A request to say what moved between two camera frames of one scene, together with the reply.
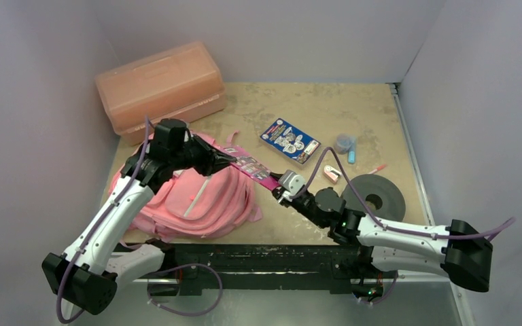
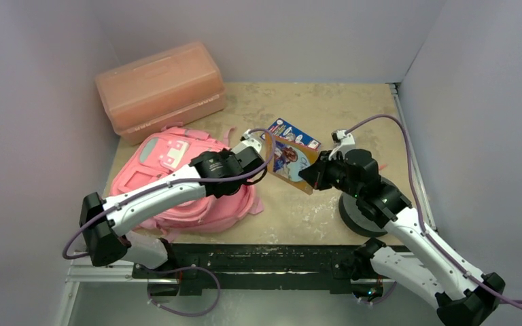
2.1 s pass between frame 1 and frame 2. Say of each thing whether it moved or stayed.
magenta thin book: moved
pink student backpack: moved
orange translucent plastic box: stayed
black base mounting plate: stayed
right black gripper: moved
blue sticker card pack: stayed
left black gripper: moved
